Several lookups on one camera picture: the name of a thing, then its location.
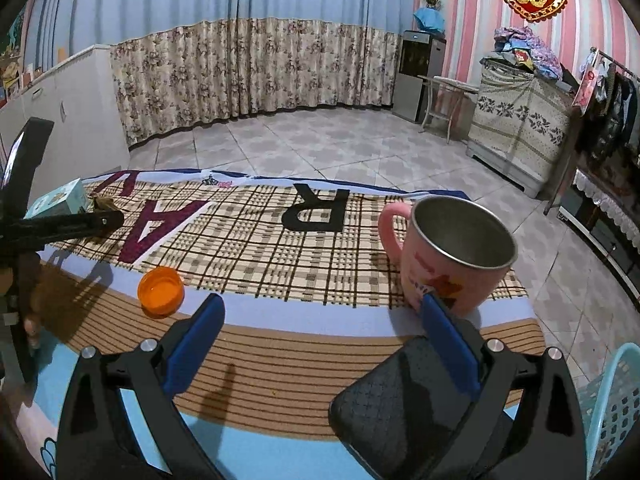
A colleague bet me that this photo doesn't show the cloth covered cabinet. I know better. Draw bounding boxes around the cloth covered cabinet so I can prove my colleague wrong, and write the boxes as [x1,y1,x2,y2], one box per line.
[466,57,577,199]

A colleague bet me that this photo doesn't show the pink cup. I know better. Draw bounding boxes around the pink cup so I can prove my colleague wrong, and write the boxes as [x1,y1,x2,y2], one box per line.
[377,196,520,319]

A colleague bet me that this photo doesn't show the colourful picture boxes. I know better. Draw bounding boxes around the colourful picture boxes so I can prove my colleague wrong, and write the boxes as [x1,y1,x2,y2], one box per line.
[0,10,42,107]

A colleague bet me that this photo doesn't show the small folding table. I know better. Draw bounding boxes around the small folding table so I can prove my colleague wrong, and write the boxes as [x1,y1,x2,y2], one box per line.
[417,75,479,144]

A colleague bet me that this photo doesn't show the person's left hand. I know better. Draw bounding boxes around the person's left hand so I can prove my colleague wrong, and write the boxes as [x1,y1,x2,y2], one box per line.
[22,305,46,352]

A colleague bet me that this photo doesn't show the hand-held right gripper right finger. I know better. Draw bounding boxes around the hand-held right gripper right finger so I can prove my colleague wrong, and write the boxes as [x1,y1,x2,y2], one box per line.
[421,292,587,480]

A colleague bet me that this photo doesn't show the blue and floral curtain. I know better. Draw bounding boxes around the blue and floral curtain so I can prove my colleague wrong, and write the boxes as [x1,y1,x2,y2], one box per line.
[27,0,417,149]

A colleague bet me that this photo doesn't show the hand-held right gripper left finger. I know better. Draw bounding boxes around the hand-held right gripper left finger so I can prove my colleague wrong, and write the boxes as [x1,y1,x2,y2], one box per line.
[52,292,227,480]

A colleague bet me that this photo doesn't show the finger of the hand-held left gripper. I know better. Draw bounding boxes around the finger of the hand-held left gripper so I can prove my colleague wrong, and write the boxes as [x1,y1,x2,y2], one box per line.
[0,209,125,257]
[0,117,55,219]

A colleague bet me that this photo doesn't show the clothes rack with garments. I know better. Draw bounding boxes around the clothes rack with garments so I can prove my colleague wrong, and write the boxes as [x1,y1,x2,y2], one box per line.
[574,47,640,162]

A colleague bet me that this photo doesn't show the black textured pouch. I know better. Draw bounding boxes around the black textured pouch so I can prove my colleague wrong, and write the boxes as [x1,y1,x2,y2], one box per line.
[328,337,484,464]

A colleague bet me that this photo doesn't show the brown plush toy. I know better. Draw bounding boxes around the brown plush toy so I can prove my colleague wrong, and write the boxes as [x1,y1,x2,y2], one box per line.
[87,194,119,214]

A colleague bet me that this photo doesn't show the lace covered dark furniture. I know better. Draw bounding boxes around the lace covered dark furniture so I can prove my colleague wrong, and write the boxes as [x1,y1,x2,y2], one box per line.
[559,166,640,307]

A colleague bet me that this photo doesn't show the blue cloth bundle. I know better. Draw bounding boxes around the blue cloth bundle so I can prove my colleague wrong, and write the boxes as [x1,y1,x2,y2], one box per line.
[413,7,446,35]

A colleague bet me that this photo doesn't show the white cabinet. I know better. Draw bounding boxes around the white cabinet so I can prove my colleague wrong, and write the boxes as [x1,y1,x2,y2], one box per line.
[0,45,132,197]

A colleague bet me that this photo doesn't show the orange bottle cap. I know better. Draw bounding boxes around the orange bottle cap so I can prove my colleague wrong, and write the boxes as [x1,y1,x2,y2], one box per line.
[137,266,185,320]

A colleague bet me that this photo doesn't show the light blue plastic basket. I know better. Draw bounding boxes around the light blue plastic basket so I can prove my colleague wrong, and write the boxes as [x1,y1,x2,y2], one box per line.
[580,342,640,480]

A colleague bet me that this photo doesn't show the light blue tissue box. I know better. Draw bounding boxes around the light blue tissue box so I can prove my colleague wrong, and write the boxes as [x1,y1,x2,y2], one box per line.
[22,178,91,221]

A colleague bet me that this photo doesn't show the pile of clothes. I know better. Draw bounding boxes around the pile of clothes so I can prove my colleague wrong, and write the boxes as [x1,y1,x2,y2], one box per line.
[479,25,564,81]

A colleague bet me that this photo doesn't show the grey water dispenser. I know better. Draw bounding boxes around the grey water dispenser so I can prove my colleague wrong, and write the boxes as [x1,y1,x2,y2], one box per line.
[392,30,448,124]

